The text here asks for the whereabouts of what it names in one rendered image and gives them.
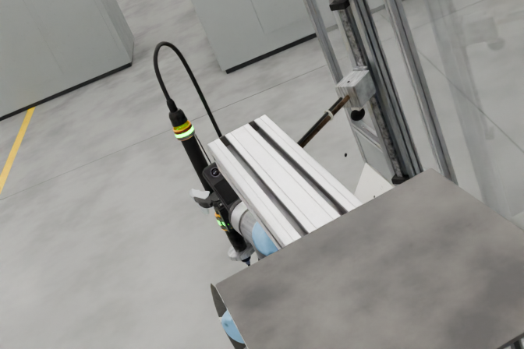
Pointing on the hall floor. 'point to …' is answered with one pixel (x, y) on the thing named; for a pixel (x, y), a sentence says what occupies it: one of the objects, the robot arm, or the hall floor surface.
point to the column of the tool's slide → (396, 114)
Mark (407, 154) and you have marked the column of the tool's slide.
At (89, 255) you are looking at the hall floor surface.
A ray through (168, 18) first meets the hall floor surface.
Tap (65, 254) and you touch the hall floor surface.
